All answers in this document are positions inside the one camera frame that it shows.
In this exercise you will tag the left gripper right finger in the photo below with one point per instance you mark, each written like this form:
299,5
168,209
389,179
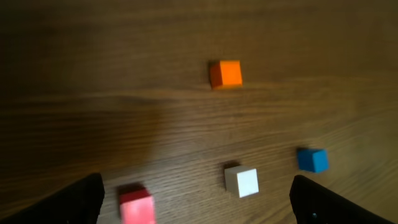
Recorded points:
323,205

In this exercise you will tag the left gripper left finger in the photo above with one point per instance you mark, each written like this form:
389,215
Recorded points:
68,205

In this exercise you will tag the blue cube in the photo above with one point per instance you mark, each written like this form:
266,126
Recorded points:
314,160

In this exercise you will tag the orange cube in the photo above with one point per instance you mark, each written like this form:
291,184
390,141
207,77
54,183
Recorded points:
228,74

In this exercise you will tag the red cube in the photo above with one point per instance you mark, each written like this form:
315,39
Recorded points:
136,207

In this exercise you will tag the white cube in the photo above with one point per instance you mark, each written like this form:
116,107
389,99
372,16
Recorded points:
244,182

